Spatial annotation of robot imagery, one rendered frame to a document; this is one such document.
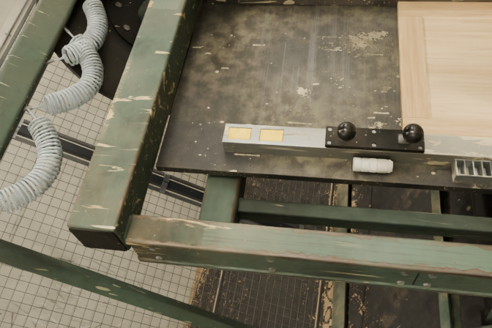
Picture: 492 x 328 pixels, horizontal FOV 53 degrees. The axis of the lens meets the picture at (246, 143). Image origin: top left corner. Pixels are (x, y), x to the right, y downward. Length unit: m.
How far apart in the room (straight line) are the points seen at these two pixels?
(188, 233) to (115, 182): 0.18
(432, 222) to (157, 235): 0.56
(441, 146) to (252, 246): 0.44
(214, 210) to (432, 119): 0.51
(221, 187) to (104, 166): 0.26
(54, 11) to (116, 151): 0.77
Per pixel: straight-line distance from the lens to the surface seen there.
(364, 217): 1.07
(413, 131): 0.93
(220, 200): 1.08
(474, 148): 1.09
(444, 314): 2.51
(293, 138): 1.05
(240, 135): 1.07
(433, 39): 1.30
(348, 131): 0.92
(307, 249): 0.92
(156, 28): 1.25
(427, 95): 1.18
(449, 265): 0.94
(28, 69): 1.57
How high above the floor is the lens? 1.99
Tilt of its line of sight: 20 degrees down
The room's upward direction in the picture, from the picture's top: 67 degrees counter-clockwise
